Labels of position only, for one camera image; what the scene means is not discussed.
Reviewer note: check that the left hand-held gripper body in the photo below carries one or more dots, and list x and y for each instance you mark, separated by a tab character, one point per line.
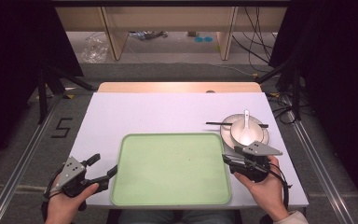
71	170

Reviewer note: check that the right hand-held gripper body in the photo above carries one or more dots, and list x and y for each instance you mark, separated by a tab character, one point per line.
258	161

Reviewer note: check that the person's right hand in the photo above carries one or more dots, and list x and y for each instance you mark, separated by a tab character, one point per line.
268	193

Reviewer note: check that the person's left hand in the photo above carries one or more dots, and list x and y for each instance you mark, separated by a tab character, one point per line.
62	207

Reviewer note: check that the white round plate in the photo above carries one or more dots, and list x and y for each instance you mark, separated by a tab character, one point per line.
226	130

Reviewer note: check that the white bowl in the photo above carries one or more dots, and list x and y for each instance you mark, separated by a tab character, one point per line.
256	130

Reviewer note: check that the white ceramic spoon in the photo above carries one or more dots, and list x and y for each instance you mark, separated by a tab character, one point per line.
246	126

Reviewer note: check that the pair of black chopsticks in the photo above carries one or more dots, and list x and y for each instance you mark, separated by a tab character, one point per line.
217	123

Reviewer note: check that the light green plastic tray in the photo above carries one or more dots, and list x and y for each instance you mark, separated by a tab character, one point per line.
171	169

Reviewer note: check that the black metal stand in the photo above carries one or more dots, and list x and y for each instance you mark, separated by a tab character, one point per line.
296	93
43	99

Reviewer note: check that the clear plastic bag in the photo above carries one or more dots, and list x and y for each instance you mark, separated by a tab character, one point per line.
94	49

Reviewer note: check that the black curtain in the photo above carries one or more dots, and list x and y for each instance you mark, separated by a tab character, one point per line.
338	77
12	62

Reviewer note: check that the blue round lids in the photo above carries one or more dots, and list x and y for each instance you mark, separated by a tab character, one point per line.
203	39

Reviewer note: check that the aluminium floor rail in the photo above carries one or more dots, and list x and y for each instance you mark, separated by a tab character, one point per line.
320	168
21	161

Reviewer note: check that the wooden shelf frame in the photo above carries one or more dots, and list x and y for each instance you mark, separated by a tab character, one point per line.
115	40

